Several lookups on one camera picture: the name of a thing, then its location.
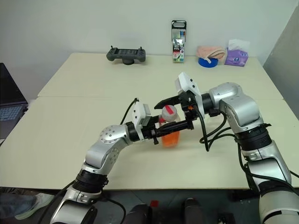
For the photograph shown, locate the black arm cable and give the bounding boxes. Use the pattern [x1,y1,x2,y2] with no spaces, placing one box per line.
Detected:
[192,102,257,193]
[119,97,141,126]

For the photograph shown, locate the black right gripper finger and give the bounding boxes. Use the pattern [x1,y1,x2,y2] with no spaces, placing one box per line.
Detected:
[154,94,182,110]
[164,119,195,133]

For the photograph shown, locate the marker pen pack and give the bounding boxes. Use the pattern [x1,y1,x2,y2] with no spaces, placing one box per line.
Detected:
[171,20,187,64]

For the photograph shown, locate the dark grey handheld controller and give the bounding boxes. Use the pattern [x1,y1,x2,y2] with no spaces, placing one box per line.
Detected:
[106,45,147,66]

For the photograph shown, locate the grey partition panel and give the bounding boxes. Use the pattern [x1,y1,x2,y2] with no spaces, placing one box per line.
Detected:
[261,0,299,101]

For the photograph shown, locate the blue jeans leg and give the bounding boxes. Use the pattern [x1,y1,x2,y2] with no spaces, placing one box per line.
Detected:
[0,186,36,212]

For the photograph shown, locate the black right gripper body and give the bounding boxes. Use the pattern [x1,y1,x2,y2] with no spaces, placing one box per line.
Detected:
[178,91,199,122]

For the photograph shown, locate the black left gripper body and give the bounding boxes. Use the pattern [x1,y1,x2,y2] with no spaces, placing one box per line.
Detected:
[141,119,159,146]

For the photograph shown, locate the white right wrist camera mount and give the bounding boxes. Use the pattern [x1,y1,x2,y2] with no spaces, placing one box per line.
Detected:
[174,72,206,120]

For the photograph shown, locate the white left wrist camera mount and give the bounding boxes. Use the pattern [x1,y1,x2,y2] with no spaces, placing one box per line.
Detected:
[131,102,152,140]

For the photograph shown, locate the pink folded towel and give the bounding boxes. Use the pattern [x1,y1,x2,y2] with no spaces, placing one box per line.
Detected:
[196,45,228,62]

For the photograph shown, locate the blue tape roll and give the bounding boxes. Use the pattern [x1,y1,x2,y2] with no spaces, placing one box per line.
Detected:
[198,56,219,69]

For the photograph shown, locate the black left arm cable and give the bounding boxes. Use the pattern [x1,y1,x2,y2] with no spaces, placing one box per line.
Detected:
[119,97,141,126]

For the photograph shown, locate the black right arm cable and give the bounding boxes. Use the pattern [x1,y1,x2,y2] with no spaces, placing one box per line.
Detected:
[192,102,257,193]

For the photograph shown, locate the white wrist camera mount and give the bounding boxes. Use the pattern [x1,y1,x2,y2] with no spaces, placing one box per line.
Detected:
[174,72,206,120]
[131,102,152,140]

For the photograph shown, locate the dark laptop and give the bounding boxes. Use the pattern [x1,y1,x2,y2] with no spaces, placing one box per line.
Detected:
[0,63,29,146]

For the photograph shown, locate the orange drink plastic bottle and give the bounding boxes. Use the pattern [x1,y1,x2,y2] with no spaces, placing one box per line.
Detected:
[158,105,182,148]

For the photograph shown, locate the grey green sneaker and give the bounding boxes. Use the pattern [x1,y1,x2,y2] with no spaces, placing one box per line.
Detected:
[14,193,56,220]

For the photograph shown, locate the dark rounded shape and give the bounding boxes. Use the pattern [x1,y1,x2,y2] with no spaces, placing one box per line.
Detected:
[127,203,153,224]
[184,197,203,224]

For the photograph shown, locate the purple tissue pack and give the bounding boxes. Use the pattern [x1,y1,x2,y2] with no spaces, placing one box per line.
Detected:
[224,39,251,68]

